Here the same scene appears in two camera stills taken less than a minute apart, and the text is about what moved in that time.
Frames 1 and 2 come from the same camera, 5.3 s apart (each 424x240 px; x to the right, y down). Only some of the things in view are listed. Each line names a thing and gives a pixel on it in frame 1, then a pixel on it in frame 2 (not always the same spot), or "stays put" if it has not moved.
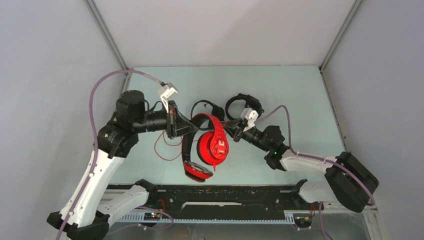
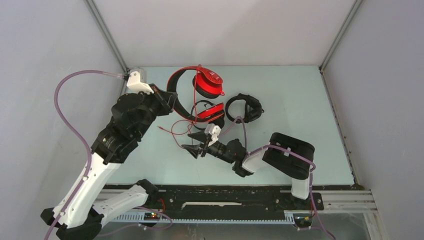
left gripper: x=178 y=125 → x=166 y=100
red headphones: x=212 y=147 → x=207 y=82
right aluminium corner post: x=340 y=34 stays put
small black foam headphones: x=217 y=111 → x=219 y=122
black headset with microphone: x=250 y=102 stays put
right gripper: x=233 y=123 → x=193 y=149
